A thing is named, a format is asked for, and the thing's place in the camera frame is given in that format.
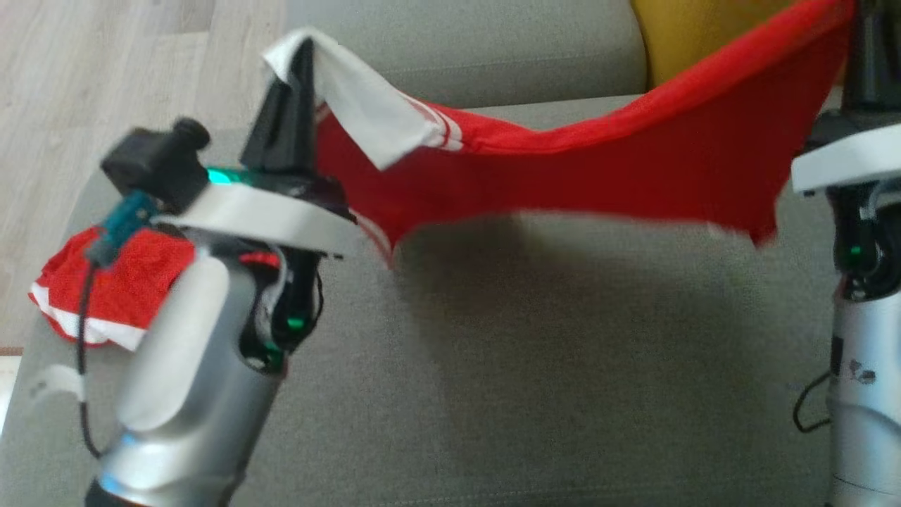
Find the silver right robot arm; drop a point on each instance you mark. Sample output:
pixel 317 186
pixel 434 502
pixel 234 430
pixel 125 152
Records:
pixel 869 401

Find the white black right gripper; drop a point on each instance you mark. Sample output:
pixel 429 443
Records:
pixel 855 158

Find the white rug brown edge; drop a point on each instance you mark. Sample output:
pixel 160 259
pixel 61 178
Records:
pixel 7 387

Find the yellow cushion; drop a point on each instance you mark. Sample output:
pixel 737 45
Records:
pixel 690 35

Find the grey sofa back cushion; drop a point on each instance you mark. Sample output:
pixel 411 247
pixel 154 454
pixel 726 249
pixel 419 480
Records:
pixel 493 49

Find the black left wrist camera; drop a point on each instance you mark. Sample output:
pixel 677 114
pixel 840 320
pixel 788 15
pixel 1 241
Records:
pixel 158 165

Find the red garment white striped band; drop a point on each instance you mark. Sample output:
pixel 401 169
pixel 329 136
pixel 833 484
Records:
pixel 577 169

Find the red mesh shorts white hem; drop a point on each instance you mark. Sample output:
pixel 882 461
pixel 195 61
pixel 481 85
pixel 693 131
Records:
pixel 123 289

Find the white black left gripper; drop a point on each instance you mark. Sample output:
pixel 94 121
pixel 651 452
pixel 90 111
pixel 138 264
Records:
pixel 267 211

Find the teal left camera connector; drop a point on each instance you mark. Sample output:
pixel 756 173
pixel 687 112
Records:
pixel 123 225

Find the grey sofa seat cushion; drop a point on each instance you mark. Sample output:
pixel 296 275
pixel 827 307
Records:
pixel 535 366

